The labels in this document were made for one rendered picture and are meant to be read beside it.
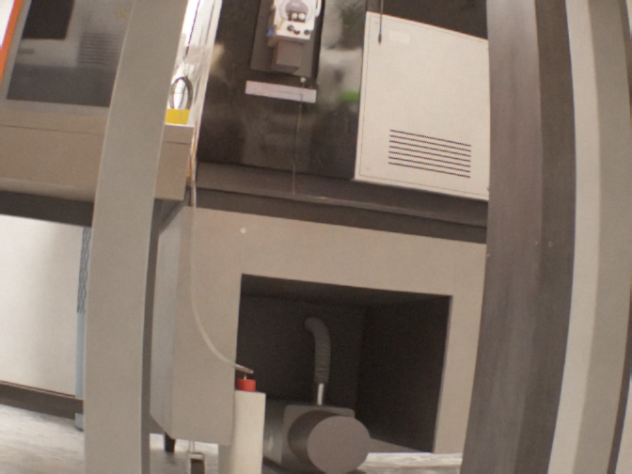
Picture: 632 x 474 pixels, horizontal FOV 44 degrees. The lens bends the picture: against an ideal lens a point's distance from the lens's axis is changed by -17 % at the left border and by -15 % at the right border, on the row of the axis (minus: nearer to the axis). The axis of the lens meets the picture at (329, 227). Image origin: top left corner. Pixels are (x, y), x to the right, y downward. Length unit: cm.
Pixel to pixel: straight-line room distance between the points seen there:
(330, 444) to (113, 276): 160
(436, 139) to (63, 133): 118
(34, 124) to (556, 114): 91
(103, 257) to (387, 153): 163
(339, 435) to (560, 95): 110
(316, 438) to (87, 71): 114
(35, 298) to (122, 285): 254
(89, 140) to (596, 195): 87
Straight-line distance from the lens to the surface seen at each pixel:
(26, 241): 322
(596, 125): 84
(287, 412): 238
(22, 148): 141
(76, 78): 153
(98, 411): 66
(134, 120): 68
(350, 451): 223
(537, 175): 150
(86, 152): 140
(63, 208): 213
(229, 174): 215
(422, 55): 235
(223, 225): 203
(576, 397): 82
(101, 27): 156
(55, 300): 320
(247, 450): 210
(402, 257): 213
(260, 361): 271
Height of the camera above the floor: 36
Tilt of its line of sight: 9 degrees up
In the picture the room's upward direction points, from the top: 5 degrees clockwise
